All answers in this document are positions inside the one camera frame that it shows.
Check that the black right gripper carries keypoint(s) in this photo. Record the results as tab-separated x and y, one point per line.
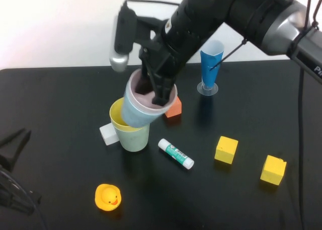
166	59

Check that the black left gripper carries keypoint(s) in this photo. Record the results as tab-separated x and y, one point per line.
15	189

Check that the pink plastic cup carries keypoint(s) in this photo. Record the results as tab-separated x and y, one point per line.
143	100

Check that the blue plastic cup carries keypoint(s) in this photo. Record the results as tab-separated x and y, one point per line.
135	114

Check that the yellow plastic cup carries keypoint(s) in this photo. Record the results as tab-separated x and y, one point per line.
117	114

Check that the green plastic cup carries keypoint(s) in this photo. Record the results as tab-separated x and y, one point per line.
133	140

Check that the right robot arm black grey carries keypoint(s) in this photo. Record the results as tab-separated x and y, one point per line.
239	13

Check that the orange foam cube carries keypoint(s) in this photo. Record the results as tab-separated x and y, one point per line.
174	110

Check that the blue paper cone clear stand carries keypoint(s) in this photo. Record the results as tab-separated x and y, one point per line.
208	64

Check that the white foam cube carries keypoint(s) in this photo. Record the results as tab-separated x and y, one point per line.
108	135

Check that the white green glue stick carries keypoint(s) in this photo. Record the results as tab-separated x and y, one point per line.
176	154

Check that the black zip tie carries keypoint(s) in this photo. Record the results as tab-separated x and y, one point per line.
226	57

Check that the yellow foam cube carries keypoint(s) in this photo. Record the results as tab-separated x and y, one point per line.
226	150

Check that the yellow rubber duck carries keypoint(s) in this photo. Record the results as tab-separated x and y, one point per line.
108	197

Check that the yellow foam cube chipped corner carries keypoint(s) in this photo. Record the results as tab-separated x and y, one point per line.
273	170

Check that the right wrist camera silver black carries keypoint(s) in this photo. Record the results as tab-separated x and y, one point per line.
123	38

